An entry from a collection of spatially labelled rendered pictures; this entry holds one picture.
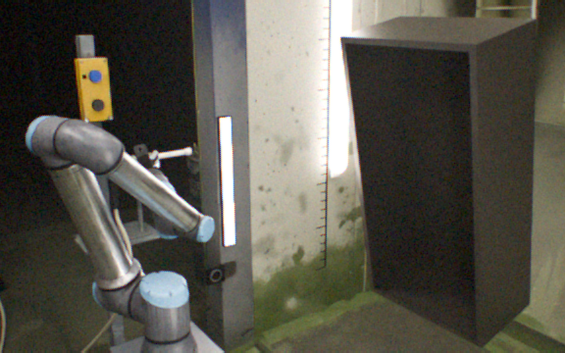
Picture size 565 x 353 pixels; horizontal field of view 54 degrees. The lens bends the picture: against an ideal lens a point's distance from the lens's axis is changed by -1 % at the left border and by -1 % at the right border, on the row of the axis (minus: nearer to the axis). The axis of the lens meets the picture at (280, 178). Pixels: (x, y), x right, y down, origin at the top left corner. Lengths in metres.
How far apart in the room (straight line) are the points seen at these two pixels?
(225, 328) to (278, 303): 0.33
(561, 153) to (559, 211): 0.34
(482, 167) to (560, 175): 1.45
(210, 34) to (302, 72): 0.53
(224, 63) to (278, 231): 0.92
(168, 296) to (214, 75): 1.09
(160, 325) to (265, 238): 1.14
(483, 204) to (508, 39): 0.56
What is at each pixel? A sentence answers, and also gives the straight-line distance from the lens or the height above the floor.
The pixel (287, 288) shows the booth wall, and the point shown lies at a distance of 3.05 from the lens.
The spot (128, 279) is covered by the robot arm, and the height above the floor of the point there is 0.91.
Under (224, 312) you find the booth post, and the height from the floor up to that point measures 0.28.
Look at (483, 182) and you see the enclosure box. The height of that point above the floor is 1.17.
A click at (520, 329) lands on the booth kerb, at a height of 0.13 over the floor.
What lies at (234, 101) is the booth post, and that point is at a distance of 2.55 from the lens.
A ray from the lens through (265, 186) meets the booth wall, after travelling 2.74.
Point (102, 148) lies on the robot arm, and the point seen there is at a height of 1.39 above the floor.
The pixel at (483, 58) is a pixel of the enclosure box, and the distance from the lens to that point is 1.86.
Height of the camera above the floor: 1.74
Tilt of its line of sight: 17 degrees down
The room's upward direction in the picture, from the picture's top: straight up
